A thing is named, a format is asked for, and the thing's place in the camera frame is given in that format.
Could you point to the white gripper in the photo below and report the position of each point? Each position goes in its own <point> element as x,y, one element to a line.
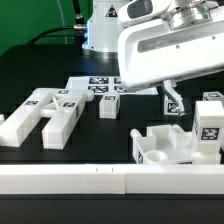
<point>151,53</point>

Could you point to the white chair seat part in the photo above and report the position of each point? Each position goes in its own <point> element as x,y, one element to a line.
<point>170,144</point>

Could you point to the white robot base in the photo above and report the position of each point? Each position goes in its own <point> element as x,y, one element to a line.
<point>103,29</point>

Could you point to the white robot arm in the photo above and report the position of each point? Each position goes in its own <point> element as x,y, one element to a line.
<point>178,14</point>

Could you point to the white tagged cube nut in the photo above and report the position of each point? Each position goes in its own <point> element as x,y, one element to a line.
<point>169,107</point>

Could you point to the white part at left edge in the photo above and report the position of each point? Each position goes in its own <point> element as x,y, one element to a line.
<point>1,119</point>

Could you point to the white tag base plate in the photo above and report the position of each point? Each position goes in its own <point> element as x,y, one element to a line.
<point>101,84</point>

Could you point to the white chair back frame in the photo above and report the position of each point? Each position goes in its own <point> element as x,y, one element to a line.
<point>63,108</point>

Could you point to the white front fence rail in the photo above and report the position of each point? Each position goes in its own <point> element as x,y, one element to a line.
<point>111,179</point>

